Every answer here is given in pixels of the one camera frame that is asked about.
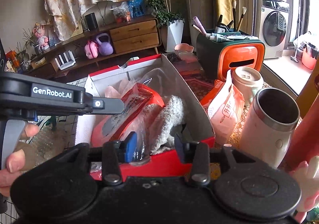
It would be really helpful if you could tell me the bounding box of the black speaker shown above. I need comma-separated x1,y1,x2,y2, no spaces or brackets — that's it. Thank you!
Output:
85,13,98,30

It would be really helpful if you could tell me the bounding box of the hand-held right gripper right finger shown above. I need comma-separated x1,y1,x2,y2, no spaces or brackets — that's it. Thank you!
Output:
174,133,265,186

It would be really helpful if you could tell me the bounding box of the washing machine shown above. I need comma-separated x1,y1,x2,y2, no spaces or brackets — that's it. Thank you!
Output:
254,0,291,59

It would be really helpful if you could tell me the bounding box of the blue bag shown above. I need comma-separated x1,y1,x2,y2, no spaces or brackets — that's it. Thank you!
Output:
127,0,146,18

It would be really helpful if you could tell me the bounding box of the white router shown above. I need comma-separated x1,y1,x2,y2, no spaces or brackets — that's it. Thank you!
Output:
55,51,76,70

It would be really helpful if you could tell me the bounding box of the person's left hand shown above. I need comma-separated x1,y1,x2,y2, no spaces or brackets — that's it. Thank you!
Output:
0,124,40,197

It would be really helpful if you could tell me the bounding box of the purple kettlebell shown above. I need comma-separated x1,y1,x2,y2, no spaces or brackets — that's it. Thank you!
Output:
96,33,114,56

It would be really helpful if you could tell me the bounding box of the small cardboard box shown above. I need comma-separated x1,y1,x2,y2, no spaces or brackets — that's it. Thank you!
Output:
30,57,46,68

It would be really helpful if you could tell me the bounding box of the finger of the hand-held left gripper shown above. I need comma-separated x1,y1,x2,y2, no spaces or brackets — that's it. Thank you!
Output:
83,93,125,115

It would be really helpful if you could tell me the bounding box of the wooden cabinet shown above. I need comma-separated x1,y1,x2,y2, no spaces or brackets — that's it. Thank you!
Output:
25,14,162,80

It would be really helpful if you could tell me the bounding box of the pink basin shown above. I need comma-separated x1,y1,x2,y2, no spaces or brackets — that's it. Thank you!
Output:
301,44,319,70

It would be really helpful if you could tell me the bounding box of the pink toy case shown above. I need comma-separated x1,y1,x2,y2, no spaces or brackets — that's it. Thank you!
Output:
84,41,99,59

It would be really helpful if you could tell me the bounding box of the pink dish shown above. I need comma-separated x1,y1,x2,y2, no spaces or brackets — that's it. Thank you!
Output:
174,43,197,62

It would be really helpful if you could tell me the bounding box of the pink plush toy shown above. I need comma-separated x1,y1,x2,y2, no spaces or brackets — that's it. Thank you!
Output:
290,155,319,223

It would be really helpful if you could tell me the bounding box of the clear bag with toys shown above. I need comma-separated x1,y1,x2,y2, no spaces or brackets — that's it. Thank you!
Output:
111,2,131,24

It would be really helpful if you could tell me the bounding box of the pink flower bouquet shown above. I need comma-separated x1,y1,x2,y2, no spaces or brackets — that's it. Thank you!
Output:
33,22,54,51

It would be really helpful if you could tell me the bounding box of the potted plant white pot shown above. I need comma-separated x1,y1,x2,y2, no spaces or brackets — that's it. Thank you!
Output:
132,0,185,52

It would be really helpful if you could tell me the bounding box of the red cardboard box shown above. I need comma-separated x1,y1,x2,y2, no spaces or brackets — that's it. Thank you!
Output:
75,54,216,182

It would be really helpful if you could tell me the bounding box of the black ink bottle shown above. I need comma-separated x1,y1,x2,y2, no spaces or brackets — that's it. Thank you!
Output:
215,15,227,34

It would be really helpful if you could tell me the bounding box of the cream ceramic mug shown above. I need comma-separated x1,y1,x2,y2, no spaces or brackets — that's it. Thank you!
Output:
232,66,264,107

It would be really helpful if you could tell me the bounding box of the white thermos cup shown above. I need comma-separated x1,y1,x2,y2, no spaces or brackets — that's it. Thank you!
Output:
239,87,301,168

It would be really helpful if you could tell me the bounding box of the orange white wipes pack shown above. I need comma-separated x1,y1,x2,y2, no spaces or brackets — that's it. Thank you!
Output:
201,69,246,146

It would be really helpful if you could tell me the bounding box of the white checkered blanket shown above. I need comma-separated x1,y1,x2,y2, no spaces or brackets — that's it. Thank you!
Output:
0,77,90,224

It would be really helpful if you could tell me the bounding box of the red patterned mat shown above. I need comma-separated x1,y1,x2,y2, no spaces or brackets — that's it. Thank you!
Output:
179,63,216,96

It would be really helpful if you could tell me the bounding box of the small potted plant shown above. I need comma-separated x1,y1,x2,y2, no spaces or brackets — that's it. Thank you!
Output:
22,28,45,56

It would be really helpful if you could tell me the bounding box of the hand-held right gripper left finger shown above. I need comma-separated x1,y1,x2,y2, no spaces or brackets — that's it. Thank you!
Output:
62,131,137,186

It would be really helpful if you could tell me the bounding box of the clear plastic wrap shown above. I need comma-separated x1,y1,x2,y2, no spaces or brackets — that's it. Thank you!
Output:
32,124,75,155

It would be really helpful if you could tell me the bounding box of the white fluffy towel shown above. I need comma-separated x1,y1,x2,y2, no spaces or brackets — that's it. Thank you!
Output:
145,95,185,156

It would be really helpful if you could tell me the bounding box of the white plastic bag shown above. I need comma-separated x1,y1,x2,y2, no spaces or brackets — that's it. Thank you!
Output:
293,32,313,48

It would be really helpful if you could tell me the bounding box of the red white packet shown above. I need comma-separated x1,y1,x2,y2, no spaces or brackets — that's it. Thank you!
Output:
91,83,165,150

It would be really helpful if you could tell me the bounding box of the green orange storage box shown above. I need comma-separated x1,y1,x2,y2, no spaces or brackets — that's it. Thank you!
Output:
196,29,266,82

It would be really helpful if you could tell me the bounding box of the pink mesh bath puff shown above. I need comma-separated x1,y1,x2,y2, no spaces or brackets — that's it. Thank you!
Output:
105,84,130,100

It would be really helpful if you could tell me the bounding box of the calligraphy brush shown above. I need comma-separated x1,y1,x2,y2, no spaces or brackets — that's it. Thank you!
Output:
232,0,237,30
235,7,247,32

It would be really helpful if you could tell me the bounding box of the pink tube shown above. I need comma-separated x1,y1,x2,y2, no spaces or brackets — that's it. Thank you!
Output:
192,16,207,35

